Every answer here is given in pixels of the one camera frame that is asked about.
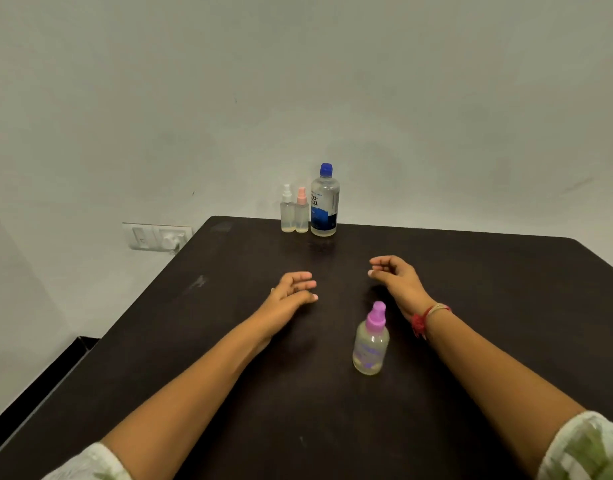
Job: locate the person's left hand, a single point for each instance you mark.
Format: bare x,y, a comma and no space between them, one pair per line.
284,307

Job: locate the person's right hand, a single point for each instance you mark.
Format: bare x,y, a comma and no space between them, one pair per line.
404,287

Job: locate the purple spray cap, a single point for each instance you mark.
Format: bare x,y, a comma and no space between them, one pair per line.
376,317

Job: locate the small round bottle purple print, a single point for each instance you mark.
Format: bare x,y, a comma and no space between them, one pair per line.
370,352

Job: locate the small clear bottle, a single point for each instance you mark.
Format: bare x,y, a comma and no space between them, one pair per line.
302,218
287,217

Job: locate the large clear bottle blue label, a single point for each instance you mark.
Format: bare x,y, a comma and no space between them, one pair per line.
325,207

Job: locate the pink spray cap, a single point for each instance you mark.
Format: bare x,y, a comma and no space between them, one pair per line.
301,196

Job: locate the white spray cap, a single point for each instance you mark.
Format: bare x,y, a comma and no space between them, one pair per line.
287,193

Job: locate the blue screw cap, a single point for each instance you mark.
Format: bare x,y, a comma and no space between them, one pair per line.
326,169

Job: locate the person's left forearm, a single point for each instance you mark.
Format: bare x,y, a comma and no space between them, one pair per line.
181,404

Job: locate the person's right forearm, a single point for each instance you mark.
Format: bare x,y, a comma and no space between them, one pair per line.
501,389

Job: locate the red thread wristband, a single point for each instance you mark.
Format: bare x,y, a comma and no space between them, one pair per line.
419,324

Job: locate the white plug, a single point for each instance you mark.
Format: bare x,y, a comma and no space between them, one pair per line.
172,240

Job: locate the green floral right sleeve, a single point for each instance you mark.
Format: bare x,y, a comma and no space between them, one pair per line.
586,449

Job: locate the green floral sleeve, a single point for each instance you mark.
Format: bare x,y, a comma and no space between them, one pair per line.
89,464
586,449

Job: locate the green floral left sleeve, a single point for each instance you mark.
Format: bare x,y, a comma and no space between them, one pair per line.
89,464

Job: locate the black skirting board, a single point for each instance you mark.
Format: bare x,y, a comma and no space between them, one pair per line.
31,389

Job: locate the white wall socket panel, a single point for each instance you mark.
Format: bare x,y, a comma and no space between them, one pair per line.
141,237

